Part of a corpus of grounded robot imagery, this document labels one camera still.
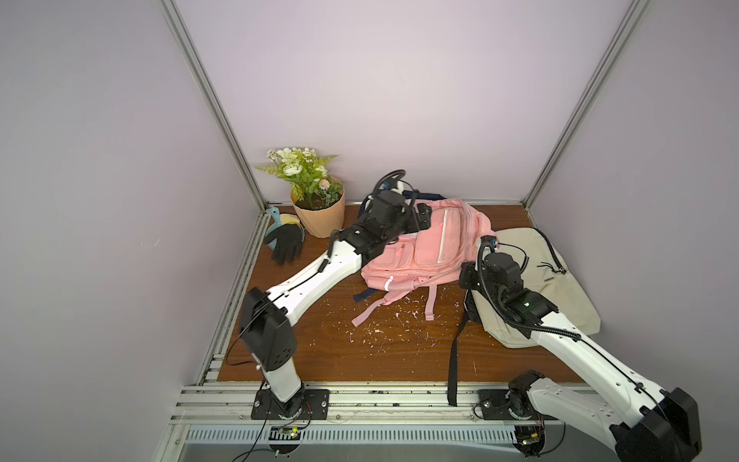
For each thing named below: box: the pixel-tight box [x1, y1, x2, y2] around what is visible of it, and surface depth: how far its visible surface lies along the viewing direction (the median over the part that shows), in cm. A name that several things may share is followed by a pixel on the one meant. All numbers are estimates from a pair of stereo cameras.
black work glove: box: [263, 223, 304, 265], surface depth 111 cm
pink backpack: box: [352, 198, 497, 328], surface depth 89 cm
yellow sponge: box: [280, 213, 302, 228], surface depth 116 cm
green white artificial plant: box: [254, 147, 344, 209], surface depth 94 cm
